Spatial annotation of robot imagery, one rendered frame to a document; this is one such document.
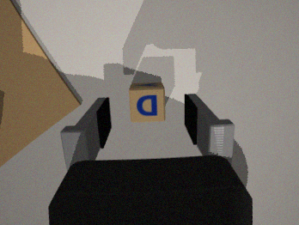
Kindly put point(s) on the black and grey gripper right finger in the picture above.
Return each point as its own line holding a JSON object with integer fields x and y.
{"x": 213, "y": 136}

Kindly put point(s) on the tan flat mat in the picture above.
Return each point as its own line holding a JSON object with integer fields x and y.
{"x": 33, "y": 95}

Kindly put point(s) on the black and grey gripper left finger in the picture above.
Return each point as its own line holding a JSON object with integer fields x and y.
{"x": 82, "y": 142}

